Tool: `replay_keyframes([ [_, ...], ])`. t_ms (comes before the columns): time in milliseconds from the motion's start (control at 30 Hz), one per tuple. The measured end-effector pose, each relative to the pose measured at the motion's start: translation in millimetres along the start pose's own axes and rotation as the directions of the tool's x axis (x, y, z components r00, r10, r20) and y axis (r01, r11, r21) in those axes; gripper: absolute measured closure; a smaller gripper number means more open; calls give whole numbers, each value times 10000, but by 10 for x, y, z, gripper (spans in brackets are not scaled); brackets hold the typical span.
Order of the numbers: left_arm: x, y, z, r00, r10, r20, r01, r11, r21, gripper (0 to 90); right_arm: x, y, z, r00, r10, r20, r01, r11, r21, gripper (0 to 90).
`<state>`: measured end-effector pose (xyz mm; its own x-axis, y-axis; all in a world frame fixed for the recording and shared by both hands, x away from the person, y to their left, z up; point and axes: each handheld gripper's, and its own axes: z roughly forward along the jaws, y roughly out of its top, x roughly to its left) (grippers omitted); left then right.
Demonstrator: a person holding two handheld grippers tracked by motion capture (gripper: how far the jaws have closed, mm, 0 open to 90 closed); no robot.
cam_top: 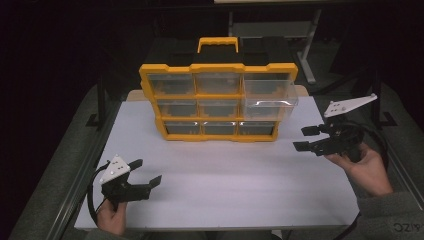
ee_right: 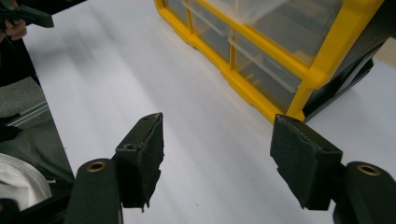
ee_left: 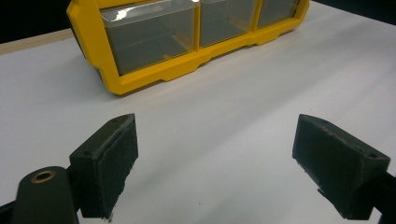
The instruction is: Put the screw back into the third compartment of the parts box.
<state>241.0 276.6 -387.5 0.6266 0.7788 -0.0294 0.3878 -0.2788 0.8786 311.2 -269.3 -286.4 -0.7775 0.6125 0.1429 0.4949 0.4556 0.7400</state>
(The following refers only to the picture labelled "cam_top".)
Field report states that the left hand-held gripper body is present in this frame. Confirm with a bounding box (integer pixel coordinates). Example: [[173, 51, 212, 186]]
[[99, 154, 151, 213]]

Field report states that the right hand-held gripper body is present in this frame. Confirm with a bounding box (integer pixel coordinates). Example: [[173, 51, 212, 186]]
[[312, 93, 379, 164]]

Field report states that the clear plastic drawer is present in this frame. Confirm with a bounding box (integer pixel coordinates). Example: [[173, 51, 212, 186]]
[[240, 79, 299, 123]]

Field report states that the person's left hand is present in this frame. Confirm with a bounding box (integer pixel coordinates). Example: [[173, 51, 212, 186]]
[[95, 199, 129, 237]]

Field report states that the person's right hand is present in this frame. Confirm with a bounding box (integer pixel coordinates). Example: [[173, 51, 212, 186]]
[[324, 142, 395, 198]]

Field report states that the black metal stand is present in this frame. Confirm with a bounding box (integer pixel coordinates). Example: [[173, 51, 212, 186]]
[[370, 66, 398, 130], [85, 74, 108, 130]]

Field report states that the set of closed clear drawers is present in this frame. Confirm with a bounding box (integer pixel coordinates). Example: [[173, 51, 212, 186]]
[[146, 72, 278, 136]]

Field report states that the yellow black parts organizer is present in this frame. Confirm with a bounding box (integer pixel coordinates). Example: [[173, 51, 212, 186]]
[[138, 36, 300, 144]]

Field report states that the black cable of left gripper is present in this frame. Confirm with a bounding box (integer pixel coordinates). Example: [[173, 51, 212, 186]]
[[86, 161, 112, 226]]

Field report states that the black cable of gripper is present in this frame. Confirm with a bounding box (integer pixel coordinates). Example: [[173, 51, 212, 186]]
[[333, 120, 390, 240], [86, 161, 112, 226]]

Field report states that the grey metal frame rail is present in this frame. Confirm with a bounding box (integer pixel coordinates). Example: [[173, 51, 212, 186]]
[[354, 98, 424, 214], [46, 99, 123, 240]]

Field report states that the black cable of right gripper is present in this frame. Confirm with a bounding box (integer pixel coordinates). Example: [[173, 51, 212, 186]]
[[333, 120, 390, 240]]

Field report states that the white metal desk frame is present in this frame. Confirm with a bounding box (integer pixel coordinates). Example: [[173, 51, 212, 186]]
[[228, 9, 323, 85]]

